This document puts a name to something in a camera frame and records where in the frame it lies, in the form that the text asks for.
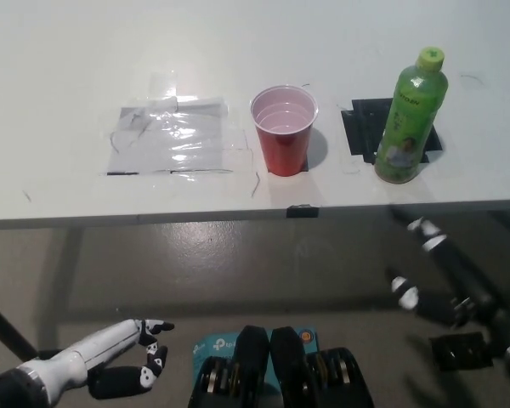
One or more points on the red plastic cup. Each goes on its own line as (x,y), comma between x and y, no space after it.
(285,149)

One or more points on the small black tape piece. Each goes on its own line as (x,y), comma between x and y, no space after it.
(302,211)

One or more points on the black table leg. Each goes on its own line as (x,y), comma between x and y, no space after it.
(8,327)

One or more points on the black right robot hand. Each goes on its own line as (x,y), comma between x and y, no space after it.
(446,293)

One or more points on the large black tape patch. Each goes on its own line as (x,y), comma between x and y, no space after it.
(361,132)

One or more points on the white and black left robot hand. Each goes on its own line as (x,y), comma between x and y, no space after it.
(93,344)

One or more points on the teal tp-link box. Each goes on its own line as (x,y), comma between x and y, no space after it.
(214,346)

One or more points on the clear plastic tape patch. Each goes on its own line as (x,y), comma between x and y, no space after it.
(170,140)

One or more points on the green tea bottle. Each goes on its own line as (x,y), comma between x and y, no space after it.
(408,127)

